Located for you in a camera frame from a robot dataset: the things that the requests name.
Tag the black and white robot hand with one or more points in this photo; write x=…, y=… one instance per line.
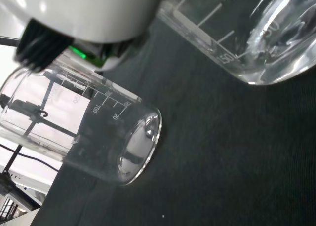
x=86, y=11

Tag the black tripod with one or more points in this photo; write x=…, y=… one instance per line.
x=13, y=158

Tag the black cloth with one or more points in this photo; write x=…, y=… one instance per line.
x=222, y=149

